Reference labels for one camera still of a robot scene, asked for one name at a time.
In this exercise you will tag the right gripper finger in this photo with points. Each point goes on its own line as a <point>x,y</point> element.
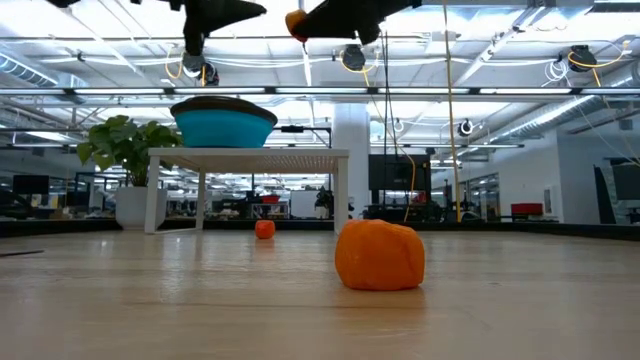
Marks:
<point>340,20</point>

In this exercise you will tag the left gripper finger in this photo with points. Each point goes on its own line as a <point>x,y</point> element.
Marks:
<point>225,12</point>

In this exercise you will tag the small orange pepper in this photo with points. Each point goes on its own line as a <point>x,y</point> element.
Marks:
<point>265,230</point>
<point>294,22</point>

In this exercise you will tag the blue bowl grey rim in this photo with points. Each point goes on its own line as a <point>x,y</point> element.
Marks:
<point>222,130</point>

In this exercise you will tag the orange tangerine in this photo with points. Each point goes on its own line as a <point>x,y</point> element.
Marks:
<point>380,255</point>

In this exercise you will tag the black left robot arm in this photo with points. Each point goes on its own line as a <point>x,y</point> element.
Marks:
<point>62,2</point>

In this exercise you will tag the long ceiling light bar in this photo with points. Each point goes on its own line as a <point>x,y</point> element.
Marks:
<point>125,91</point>

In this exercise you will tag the white column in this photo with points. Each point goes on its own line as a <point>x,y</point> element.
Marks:
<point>351,135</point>

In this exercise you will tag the green potted plant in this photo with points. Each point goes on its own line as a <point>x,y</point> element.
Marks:
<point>125,145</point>

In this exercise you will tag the white perforated metal shelf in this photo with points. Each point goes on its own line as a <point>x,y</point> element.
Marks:
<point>250,159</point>

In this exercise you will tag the dark background plant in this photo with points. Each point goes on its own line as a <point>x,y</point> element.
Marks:
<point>324,200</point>

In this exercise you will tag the white board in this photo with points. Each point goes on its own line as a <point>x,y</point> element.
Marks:
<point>302,205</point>

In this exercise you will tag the red bowl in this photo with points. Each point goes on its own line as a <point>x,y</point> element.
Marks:
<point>271,199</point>

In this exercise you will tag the black desk monitor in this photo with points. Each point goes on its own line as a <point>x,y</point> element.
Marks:
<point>30,185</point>

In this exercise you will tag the red bin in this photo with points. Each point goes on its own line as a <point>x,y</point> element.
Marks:
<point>526,208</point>

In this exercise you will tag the dark large monitor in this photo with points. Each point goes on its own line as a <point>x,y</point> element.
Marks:
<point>627,182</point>

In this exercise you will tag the black wall screen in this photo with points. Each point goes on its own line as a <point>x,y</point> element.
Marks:
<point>400,172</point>

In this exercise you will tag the grey ventilation duct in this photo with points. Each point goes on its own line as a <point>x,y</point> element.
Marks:
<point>30,75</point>

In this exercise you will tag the black aluminium frame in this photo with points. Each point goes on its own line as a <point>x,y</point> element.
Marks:
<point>60,227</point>

